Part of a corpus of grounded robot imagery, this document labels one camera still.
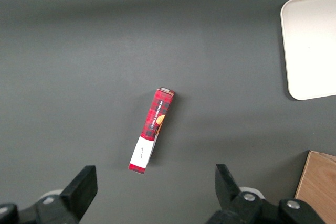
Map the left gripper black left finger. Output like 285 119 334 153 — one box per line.
0 165 98 224

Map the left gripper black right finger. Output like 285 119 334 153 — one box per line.
207 164 326 224

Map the cream plastic tray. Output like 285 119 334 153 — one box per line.
280 0 336 101

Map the wooden drawer cabinet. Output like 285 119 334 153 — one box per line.
293 150 336 224

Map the red plaid shortbread box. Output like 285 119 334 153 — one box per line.
128 87 176 176

